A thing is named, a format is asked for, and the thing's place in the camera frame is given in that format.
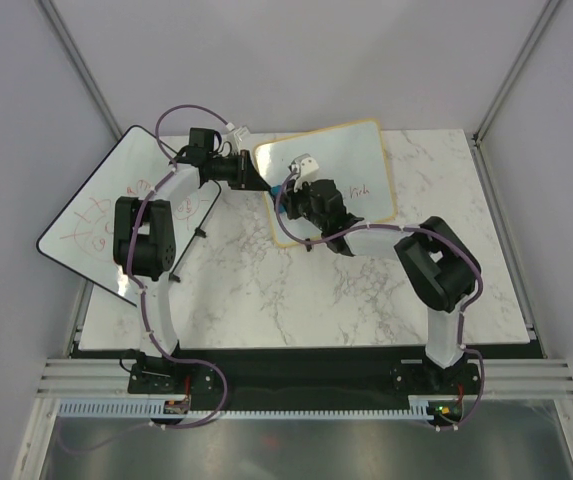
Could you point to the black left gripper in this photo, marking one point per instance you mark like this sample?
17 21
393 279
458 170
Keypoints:
242 171

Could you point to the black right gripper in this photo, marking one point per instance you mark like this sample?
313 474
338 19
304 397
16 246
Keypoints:
291 197

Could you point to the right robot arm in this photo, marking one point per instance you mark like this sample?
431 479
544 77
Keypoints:
442 271

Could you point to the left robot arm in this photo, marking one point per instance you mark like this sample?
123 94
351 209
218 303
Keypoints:
144 244

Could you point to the yellow framed whiteboard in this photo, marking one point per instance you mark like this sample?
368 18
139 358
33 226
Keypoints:
351 154

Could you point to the black framed whiteboard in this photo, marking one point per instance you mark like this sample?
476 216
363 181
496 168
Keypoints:
81 236

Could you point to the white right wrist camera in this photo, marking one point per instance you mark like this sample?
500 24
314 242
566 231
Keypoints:
305 168

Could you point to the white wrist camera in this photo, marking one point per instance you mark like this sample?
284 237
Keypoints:
305 168
235 136

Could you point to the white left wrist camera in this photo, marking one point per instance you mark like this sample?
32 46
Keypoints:
235 136

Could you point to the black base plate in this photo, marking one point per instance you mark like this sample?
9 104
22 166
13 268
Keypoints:
322 401

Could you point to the aluminium rail frame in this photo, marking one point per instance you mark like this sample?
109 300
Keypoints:
493 379

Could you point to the right aluminium corner post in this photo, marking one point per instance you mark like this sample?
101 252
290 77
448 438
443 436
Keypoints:
528 47

